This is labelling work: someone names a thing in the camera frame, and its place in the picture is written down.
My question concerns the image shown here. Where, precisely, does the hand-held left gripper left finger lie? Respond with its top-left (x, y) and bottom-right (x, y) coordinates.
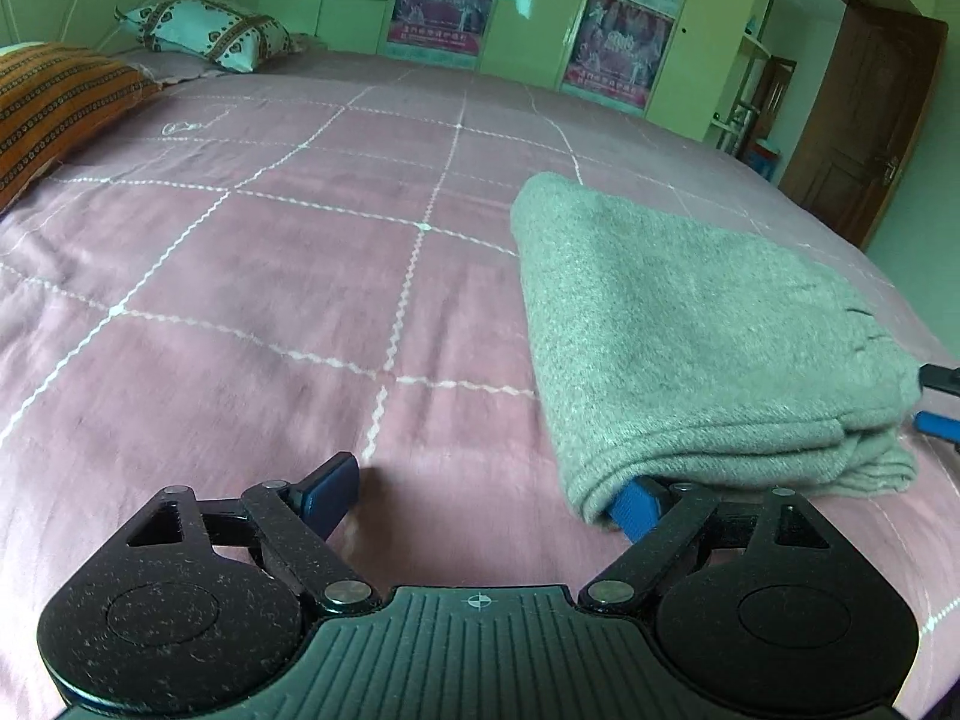
top-left (124, 451), bottom-right (376, 616)

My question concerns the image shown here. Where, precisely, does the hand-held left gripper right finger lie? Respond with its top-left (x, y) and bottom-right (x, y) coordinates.
top-left (577, 474), bottom-right (833, 616)

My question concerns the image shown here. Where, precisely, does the grey towel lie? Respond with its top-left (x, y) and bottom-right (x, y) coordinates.
top-left (510, 171), bottom-right (925, 527)

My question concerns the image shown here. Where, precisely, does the pink checked bed sheet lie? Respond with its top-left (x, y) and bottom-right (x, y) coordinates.
top-left (0, 49), bottom-right (960, 720)

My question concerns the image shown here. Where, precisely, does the brown wooden door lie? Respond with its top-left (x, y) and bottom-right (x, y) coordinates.
top-left (778, 4), bottom-right (947, 252)

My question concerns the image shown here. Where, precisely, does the blue plastic container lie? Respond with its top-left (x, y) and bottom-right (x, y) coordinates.
top-left (742, 139), bottom-right (782, 181)

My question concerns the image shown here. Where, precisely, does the metal rack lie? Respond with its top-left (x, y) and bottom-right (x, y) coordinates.
top-left (712, 79), bottom-right (758, 155)

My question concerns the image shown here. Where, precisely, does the white corner shelf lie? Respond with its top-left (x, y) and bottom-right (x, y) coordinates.
top-left (705, 0), bottom-right (796, 155)

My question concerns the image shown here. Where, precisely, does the white patterned pillow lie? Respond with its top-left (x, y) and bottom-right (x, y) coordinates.
top-left (114, 0), bottom-right (293, 76)

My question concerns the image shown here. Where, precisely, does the orange striped pillow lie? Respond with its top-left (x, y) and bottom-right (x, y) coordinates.
top-left (0, 43), bottom-right (162, 215)

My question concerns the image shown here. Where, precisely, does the green wardrobe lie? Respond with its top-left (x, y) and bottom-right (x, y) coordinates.
top-left (259, 0), bottom-right (766, 140)

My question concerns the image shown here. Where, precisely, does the wall poster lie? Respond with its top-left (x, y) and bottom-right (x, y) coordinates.
top-left (388, 0), bottom-right (505, 61)
top-left (562, 0), bottom-right (674, 111)

